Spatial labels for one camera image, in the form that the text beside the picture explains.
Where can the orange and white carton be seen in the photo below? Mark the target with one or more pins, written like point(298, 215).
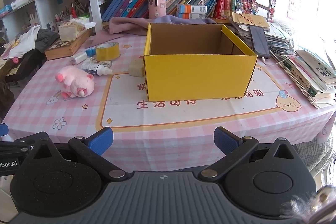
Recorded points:
point(191, 8)
point(189, 15)

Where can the dark grey garment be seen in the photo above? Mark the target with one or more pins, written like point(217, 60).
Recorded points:
point(47, 39)

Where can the yellow cardboard box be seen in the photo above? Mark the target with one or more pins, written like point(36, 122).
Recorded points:
point(197, 77)

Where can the brown paper envelope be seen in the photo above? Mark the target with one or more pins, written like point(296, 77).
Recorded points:
point(249, 19)

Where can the white tube with blue cap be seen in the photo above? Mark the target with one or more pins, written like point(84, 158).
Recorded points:
point(78, 57)

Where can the pink rectangular device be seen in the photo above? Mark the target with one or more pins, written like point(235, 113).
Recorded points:
point(157, 3)

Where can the white garment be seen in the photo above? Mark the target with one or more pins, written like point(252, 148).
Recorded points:
point(23, 41)

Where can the grey knit blanket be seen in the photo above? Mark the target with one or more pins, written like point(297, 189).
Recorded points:
point(312, 155)

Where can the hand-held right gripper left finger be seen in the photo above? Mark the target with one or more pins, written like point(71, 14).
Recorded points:
point(101, 140)

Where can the cream tissue pack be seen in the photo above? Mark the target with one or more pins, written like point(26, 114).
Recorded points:
point(68, 32)

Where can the white squeeze bottle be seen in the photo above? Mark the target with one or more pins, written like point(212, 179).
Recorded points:
point(94, 66)

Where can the colourful toy bundle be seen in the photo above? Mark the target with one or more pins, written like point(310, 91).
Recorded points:
point(246, 5)

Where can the dark power bank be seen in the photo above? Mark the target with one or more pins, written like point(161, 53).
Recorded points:
point(258, 41)

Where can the pink plush pig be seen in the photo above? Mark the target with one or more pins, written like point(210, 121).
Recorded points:
point(76, 81)

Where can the red thick dictionary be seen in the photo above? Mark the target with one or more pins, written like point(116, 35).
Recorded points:
point(219, 7)

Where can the fluffy pale sleeve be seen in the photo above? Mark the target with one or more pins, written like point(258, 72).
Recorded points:
point(294, 207)

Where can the stack of green white books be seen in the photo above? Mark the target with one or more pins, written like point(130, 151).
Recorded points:
point(315, 79)

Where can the pink checked tablecloth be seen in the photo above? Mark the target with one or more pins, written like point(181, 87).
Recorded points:
point(183, 121)

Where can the yellow tape roll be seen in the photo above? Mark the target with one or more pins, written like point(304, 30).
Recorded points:
point(105, 54)

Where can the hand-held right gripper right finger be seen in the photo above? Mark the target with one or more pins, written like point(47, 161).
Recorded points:
point(225, 141)

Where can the row of blue books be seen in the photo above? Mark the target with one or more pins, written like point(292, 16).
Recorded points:
point(126, 3)

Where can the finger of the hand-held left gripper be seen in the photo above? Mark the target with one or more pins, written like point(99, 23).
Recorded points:
point(18, 146)
point(3, 130)

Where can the wooden chess box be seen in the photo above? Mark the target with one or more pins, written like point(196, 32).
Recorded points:
point(65, 49)

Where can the pink and purple cloth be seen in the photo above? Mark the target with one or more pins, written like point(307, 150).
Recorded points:
point(126, 26)

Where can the beige eraser block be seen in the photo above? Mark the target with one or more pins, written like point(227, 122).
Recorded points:
point(136, 69)

